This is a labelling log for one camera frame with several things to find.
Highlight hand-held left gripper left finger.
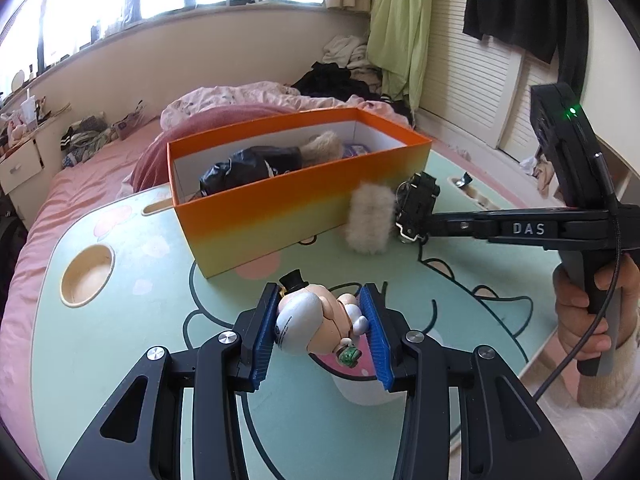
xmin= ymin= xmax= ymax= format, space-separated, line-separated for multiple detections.
xmin=57 ymin=282 xmax=281 ymax=480

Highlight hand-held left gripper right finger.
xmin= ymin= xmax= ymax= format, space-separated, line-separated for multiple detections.
xmin=361 ymin=281 xmax=583 ymax=480

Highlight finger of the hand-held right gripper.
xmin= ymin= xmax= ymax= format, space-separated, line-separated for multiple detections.
xmin=397 ymin=195 xmax=482 ymax=247
xmin=407 ymin=172 xmax=441 ymax=201

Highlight white top hat figurine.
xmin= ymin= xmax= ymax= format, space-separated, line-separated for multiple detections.
xmin=275 ymin=270 xmax=373 ymax=368

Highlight fluffy white fur pom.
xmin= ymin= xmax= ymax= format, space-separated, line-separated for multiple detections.
xmin=344 ymin=182 xmax=398 ymax=254

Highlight fluffy beige fur pom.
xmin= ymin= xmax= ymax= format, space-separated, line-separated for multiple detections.
xmin=300 ymin=130 xmax=346 ymax=165

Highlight orange cardboard box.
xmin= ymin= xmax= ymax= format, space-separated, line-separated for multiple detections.
xmin=166 ymin=106 xmax=433 ymax=279

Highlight black plush doll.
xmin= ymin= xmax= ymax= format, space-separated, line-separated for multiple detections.
xmin=199 ymin=145 xmax=303 ymax=197

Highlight person's right forearm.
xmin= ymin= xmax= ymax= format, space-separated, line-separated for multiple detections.
xmin=575 ymin=330 xmax=640 ymax=408

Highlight mint cartoon print desktop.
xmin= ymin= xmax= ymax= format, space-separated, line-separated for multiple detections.
xmin=30 ymin=147 xmax=640 ymax=480

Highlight person's right hand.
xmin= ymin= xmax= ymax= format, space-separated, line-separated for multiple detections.
xmin=552 ymin=259 xmax=640 ymax=358

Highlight crumpled white cloth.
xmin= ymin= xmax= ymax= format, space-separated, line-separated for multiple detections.
xmin=520 ymin=155 xmax=556 ymax=196

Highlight cream louvered closet doors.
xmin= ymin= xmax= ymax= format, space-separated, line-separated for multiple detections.
xmin=417 ymin=5 xmax=566 ymax=161

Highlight black clothes pile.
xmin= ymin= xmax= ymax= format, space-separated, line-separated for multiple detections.
xmin=290 ymin=61 xmax=386 ymax=103

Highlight white clothes pile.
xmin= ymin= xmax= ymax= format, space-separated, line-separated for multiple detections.
xmin=321 ymin=35 xmax=383 ymax=86

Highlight black hanging garment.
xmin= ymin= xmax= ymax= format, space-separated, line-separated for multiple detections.
xmin=462 ymin=0 xmax=591 ymax=98

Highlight green hanging garment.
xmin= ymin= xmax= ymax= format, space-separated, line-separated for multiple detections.
xmin=367 ymin=0 xmax=433 ymax=111

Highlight dark pink pillow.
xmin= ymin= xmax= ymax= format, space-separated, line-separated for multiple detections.
xmin=131 ymin=105 xmax=281 ymax=191

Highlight pink pouch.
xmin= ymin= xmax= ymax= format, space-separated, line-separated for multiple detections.
xmin=112 ymin=110 xmax=151 ymax=141

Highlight grey patterned clothes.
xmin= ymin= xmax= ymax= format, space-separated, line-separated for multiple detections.
xmin=60 ymin=115 xmax=113 ymax=168

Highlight white nightstand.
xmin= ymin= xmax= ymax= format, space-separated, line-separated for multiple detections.
xmin=0 ymin=137 xmax=46 ymax=196

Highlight white drink cup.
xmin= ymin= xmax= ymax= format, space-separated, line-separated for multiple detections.
xmin=17 ymin=95 xmax=38 ymax=128

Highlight black cable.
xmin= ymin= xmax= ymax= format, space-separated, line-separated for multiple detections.
xmin=532 ymin=151 xmax=626 ymax=401

